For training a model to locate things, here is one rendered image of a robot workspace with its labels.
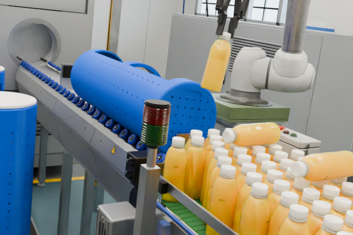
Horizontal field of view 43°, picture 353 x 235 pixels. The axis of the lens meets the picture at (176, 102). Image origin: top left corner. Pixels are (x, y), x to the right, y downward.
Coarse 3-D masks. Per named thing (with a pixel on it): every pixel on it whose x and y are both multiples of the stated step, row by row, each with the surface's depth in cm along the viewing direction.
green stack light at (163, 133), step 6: (144, 126) 103; (150, 126) 102; (156, 126) 102; (162, 126) 103; (168, 126) 105; (144, 132) 103; (150, 132) 103; (156, 132) 103; (162, 132) 103; (144, 138) 104; (150, 138) 103; (156, 138) 103; (162, 138) 104; (150, 144) 103; (156, 144) 103; (162, 144) 104
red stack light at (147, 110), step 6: (144, 108) 103; (150, 108) 102; (168, 108) 103; (144, 114) 103; (150, 114) 102; (156, 114) 102; (162, 114) 102; (168, 114) 103; (144, 120) 103; (150, 120) 102; (156, 120) 102; (162, 120) 102; (168, 120) 104
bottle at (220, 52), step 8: (216, 40) 147; (224, 40) 146; (216, 48) 145; (224, 48) 145; (216, 56) 145; (224, 56) 145; (208, 64) 146; (216, 64) 145; (224, 64) 146; (208, 72) 146; (216, 72) 145; (224, 72) 147; (208, 80) 146; (216, 80) 145; (208, 88) 146; (216, 88) 146
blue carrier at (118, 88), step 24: (72, 72) 222; (96, 72) 199; (120, 72) 184; (144, 72) 174; (96, 96) 196; (120, 96) 174; (144, 96) 160; (168, 96) 154; (192, 96) 160; (120, 120) 179; (192, 120) 162; (168, 144) 159
